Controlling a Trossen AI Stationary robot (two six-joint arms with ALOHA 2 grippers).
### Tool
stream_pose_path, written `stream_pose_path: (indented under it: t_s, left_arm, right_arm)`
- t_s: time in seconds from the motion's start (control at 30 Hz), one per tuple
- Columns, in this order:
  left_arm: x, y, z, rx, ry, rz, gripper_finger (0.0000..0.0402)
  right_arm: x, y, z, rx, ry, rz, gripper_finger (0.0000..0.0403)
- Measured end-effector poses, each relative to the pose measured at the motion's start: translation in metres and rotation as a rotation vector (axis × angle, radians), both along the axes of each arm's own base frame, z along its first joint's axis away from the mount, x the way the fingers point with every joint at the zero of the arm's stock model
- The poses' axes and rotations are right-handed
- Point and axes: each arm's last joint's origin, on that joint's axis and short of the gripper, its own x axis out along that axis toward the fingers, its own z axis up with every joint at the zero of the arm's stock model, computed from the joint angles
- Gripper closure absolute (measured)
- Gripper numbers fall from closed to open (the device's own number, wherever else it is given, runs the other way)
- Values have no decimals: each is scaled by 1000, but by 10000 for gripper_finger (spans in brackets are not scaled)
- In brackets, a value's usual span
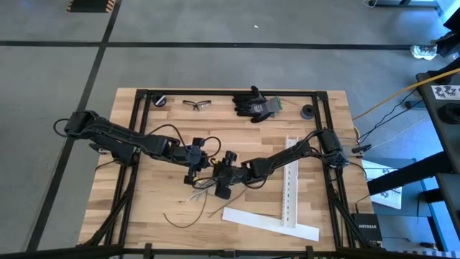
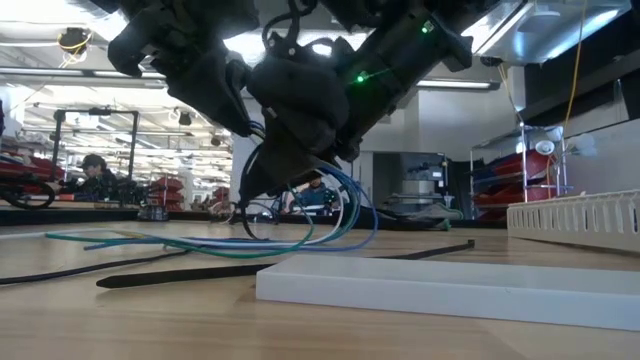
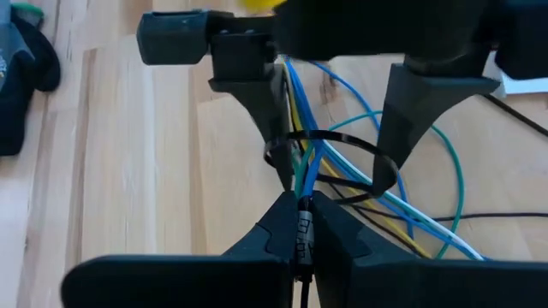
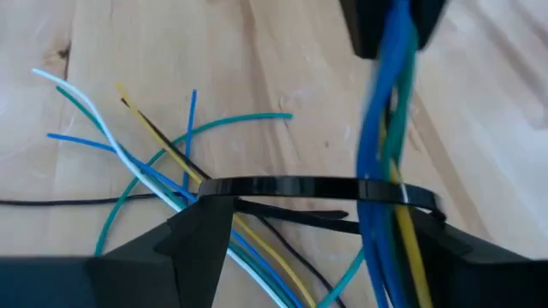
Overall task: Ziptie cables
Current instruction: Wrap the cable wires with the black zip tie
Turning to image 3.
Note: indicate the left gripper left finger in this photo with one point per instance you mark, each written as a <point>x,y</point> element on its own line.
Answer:
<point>192,282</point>

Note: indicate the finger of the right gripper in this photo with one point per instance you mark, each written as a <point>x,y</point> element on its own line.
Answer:
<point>411,107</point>
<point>240,55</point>

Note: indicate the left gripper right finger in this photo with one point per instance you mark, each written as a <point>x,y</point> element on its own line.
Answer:
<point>428,286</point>

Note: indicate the yellow gripper tag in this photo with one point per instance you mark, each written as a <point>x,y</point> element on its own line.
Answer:
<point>259,3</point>

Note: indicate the black grey work gloves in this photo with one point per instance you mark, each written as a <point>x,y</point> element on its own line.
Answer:
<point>21,85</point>

